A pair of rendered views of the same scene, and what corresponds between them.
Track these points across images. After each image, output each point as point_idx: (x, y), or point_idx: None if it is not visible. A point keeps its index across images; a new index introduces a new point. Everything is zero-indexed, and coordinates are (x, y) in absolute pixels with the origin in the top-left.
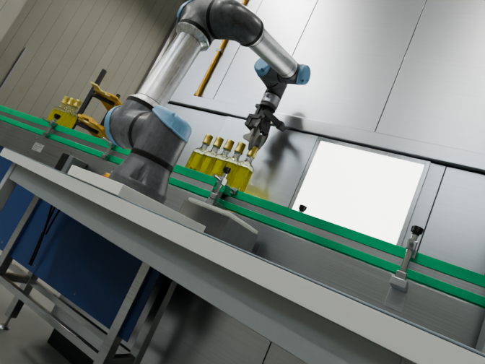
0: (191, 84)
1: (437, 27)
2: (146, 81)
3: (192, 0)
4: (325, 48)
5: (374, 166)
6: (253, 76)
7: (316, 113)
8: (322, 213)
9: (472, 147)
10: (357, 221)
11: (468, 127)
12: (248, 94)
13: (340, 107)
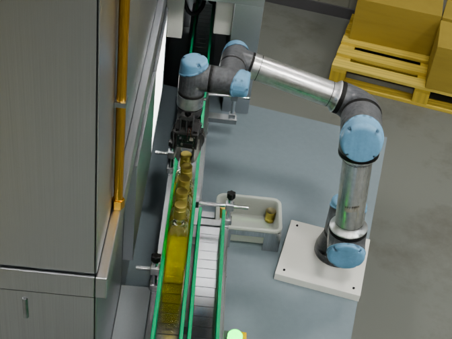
0: (107, 205)
1: None
2: (364, 212)
3: (383, 131)
4: None
5: (161, 49)
6: (130, 78)
7: (145, 48)
8: (154, 127)
9: None
10: (158, 102)
11: None
12: (129, 109)
13: (149, 18)
